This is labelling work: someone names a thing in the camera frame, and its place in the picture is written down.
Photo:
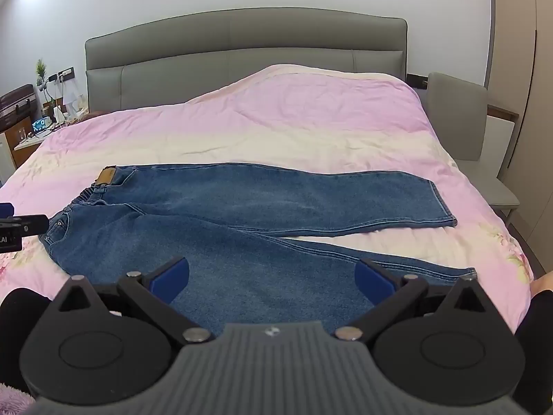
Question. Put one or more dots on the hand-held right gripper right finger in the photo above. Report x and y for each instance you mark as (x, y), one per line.
(372, 283)

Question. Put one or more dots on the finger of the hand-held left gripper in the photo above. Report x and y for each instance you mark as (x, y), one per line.
(32, 224)

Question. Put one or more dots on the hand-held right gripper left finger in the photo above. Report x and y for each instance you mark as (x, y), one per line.
(170, 279)

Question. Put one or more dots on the blue denim pants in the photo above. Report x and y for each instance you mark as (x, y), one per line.
(259, 199)

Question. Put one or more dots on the wooden nightstand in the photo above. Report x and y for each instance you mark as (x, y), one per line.
(26, 149)

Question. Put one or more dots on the person's left leg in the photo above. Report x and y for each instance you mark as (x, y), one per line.
(17, 320)

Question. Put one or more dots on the person's leg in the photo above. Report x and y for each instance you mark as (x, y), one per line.
(535, 333)
(17, 320)

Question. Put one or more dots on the small blue device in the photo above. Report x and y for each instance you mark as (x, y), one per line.
(42, 124)

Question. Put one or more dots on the dark suitcase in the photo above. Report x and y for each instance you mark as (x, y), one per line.
(15, 103)

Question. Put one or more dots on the small green plant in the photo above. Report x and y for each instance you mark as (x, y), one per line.
(41, 71)

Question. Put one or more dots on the pink fluffy rug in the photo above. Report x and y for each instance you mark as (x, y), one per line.
(11, 400)

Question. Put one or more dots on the person's right leg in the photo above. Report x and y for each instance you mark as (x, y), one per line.
(535, 333)

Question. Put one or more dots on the pink floral quilt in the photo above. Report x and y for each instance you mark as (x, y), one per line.
(302, 116)

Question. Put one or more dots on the grey chair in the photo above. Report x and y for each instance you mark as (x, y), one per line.
(458, 108)

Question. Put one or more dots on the white wardrobe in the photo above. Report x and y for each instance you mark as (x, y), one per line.
(531, 138)

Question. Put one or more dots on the black wall socket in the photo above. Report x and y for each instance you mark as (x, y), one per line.
(65, 74)

